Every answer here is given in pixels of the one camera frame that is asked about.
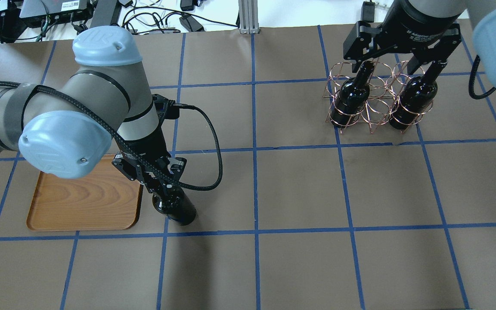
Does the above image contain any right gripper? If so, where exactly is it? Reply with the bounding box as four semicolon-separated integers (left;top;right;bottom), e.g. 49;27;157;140
343;0;463;76

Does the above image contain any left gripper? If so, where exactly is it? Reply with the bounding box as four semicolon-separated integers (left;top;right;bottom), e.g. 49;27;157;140
112;95;187;194

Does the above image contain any dark wine bottle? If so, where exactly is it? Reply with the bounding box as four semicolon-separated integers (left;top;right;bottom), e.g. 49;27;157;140
152;182;197;226
388;59;448;131
329;61;375;129

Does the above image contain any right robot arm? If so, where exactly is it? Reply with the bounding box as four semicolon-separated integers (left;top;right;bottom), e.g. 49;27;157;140
343;0;496;87

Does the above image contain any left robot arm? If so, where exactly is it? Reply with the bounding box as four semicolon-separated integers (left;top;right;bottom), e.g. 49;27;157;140
0;25;179;181

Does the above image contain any wooden tray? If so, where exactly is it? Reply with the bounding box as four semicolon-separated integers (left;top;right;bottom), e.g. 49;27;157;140
26;155;143;232

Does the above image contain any black power adapter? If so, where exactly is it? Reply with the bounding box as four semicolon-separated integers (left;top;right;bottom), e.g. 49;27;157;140
179;15;205;33

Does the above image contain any copper wire bottle basket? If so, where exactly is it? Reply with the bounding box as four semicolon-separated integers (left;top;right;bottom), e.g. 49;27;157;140
323;59;414;134

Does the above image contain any aluminium frame post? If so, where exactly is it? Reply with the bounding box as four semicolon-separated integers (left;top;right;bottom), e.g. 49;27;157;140
238;0;260;34

